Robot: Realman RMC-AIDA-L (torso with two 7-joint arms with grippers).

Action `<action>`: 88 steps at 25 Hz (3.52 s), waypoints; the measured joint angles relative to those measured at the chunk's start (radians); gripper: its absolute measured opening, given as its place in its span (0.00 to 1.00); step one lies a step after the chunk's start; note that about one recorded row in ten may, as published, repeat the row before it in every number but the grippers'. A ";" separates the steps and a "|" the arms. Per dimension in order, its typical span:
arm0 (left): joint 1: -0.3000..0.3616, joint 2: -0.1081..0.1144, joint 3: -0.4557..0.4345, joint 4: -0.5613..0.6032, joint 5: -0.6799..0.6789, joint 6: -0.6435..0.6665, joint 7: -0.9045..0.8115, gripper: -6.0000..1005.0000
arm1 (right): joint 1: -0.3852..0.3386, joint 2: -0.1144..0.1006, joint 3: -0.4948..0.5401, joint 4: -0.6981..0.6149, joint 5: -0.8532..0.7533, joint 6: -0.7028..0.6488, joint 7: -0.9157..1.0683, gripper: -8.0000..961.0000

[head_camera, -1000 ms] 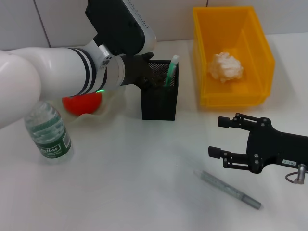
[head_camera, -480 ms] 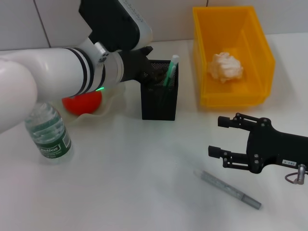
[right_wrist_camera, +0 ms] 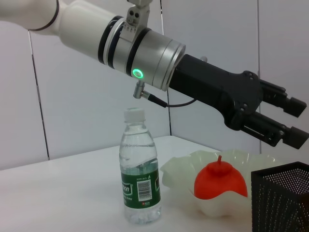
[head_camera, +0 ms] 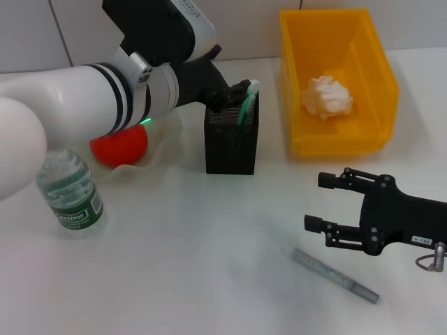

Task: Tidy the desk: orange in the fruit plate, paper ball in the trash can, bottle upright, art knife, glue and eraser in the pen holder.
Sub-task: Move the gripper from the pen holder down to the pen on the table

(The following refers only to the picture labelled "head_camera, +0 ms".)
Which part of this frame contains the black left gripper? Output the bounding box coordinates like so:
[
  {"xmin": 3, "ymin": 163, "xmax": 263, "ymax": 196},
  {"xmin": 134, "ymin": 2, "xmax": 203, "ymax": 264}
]
[{"xmin": 177, "ymin": 45, "xmax": 253, "ymax": 113}]

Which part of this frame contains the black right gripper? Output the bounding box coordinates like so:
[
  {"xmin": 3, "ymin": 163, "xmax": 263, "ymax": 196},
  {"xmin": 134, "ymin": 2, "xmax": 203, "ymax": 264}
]
[{"xmin": 303, "ymin": 167, "xmax": 447, "ymax": 258}]

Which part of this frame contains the green pen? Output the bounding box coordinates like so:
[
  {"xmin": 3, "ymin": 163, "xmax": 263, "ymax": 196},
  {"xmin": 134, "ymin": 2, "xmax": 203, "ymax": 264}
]
[{"xmin": 228, "ymin": 79, "xmax": 262, "ymax": 154}]

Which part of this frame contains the grey marker pen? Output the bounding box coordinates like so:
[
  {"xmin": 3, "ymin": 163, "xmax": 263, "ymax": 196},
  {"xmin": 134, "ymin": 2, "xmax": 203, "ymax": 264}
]
[{"xmin": 281, "ymin": 246, "xmax": 381, "ymax": 305}]

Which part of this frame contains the white paper ball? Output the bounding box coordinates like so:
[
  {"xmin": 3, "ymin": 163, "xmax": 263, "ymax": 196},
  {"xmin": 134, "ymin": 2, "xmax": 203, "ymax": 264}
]
[{"xmin": 300, "ymin": 75, "xmax": 354, "ymax": 121}]

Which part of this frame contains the orange fruit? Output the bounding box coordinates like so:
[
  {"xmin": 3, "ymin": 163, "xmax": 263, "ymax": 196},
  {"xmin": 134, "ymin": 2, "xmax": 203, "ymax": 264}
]
[{"xmin": 89, "ymin": 126, "xmax": 149, "ymax": 167}]

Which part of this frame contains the clear green-label water bottle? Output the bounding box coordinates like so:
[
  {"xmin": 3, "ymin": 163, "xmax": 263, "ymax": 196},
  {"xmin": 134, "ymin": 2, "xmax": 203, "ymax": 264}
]
[{"xmin": 36, "ymin": 149, "xmax": 105, "ymax": 241}]

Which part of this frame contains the black mesh pen holder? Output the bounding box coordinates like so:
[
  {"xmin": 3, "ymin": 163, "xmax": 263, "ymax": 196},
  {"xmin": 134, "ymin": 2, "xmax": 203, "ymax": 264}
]
[{"xmin": 203, "ymin": 87, "xmax": 260, "ymax": 175}]

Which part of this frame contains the green glass fruit plate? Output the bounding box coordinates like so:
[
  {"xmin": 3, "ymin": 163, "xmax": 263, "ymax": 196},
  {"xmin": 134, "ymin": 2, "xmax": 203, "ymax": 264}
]
[{"xmin": 78, "ymin": 104, "xmax": 184, "ymax": 182}]

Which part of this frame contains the yellow plastic bin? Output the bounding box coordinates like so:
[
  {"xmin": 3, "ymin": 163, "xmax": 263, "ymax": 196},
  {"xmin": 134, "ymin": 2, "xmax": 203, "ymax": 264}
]
[{"xmin": 279, "ymin": 8, "xmax": 401, "ymax": 156}]

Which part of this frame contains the right gripper cable with plug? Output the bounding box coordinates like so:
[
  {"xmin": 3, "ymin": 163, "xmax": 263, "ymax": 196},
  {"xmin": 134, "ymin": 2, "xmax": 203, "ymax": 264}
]
[{"xmin": 414, "ymin": 242, "xmax": 447, "ymax": 273}]

